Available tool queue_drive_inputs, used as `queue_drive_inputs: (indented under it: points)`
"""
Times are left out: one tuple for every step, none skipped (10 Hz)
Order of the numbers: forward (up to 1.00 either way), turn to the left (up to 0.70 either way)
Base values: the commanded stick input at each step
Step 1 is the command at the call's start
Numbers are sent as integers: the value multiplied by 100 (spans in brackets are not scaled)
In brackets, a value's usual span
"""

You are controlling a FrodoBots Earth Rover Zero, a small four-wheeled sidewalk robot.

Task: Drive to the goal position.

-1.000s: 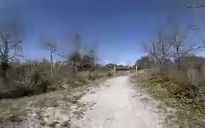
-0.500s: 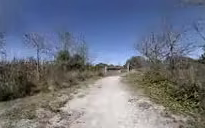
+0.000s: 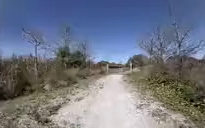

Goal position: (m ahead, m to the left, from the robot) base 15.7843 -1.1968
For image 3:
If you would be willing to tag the green bushes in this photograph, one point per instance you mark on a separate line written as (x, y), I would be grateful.
(68, 56)

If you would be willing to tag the dark green tree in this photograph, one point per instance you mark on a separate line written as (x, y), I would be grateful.
(137, 60)

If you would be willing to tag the pale gravel path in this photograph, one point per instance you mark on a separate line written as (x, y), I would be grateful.
(110, 104)

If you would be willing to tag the bare pale-trunk tree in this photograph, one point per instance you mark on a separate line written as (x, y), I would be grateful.
(35, 50)

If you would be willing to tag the group of bare trees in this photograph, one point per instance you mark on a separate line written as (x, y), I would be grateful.
(172, 46)

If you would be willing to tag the green ground cover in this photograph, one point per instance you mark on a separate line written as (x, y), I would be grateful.
(171, 90)

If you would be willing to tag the dry reed thicket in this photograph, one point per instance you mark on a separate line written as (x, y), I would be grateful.
(13, 77)

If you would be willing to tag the low gate wall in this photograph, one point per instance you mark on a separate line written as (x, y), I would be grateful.
(116, 69)

